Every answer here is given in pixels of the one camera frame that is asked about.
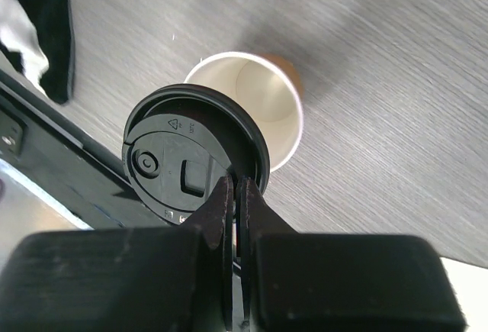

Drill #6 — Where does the brown paper coffee cup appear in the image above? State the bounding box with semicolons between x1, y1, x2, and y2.
185;51;304;172

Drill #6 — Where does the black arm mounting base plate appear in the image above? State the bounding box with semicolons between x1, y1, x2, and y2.
1;73;167;228

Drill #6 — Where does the zebra print pillow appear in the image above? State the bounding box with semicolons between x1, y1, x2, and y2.
1;0;75;105

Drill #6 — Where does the black plastic cup lid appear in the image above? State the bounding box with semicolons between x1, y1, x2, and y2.
122;83;271;224

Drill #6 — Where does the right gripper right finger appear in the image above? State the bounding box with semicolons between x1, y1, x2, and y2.
236;178;467;331

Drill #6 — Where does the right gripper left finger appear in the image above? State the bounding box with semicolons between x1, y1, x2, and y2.
1;176;233;331

